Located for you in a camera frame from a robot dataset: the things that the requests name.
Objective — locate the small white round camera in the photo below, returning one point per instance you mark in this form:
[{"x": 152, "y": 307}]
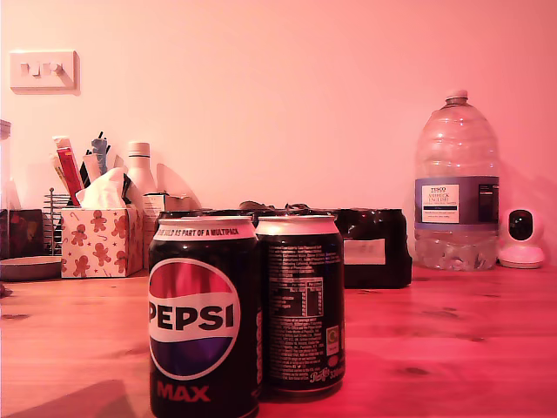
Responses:
[{"x": 522, "y": 244}]

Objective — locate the black Pepsi Max multipack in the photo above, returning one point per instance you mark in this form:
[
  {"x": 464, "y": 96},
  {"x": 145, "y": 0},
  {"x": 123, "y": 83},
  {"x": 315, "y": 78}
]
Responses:
[{"x": 374, "y": 270}]

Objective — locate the white paper tissue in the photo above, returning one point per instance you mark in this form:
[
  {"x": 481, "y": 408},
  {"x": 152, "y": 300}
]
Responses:
[{"x": 104, "y": 189}]

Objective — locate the gingerbread print tissue box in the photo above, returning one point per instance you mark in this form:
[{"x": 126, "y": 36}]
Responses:
[{"x": 102, "y": 244}]

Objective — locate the large clear water bottle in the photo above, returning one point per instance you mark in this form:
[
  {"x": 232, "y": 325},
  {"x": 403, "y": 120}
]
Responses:
[{"x": 457, "y": 152}]

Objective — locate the white wall light switch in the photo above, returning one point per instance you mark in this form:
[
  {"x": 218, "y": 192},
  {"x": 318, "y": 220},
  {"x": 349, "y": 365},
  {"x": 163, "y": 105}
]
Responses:
[{"x": 43, "y": 72}]

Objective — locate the white sachet with black stripes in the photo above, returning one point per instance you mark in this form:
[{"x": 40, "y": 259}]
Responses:
[{"x": 90, "y": 172}]

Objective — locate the small dark red object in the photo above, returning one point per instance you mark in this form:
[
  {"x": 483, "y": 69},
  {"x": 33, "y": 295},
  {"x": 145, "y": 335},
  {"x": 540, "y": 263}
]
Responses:
[{"x": 4, "y": 289}]

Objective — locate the grey shallow bowl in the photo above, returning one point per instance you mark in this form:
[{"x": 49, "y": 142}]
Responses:
[{"x": 30, "y": 266}]

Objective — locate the white bottle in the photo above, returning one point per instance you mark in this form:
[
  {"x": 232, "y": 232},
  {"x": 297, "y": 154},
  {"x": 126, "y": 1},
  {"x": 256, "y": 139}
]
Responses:
[{"x": 140, "y": 170}]

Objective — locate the dark square box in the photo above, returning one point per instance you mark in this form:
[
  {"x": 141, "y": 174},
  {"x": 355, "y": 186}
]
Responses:
[{"x": 24, "y": 233}]

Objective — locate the white labelled carton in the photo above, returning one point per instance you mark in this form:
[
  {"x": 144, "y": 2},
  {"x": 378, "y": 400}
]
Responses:
[{"x": 151, "y": 217}]

